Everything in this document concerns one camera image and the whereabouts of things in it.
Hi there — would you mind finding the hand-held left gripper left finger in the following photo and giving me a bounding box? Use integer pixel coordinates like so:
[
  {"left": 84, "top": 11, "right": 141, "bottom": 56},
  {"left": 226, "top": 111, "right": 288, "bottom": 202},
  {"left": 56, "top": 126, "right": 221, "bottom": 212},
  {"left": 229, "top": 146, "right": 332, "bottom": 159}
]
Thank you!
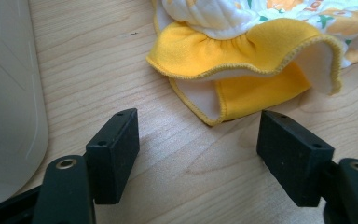
[{"left": 32, "top": 107, "right": 141, "bottom": 224}]

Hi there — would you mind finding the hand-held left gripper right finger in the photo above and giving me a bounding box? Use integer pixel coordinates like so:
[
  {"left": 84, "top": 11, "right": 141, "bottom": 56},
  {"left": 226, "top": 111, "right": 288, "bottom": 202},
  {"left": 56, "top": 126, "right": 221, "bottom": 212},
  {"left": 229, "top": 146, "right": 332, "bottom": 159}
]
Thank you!
[{"left": 255, "top": 109, "right": 358, "bottom": 224}]

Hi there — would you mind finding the yellow and white floral garment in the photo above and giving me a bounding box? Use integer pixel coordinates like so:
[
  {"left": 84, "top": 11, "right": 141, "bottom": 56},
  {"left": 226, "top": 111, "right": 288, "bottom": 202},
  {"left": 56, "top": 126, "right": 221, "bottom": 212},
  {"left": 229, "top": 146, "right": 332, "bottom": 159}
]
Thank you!
[{"left": 145, "top": 0, "right": 358, "bottom": 127}]

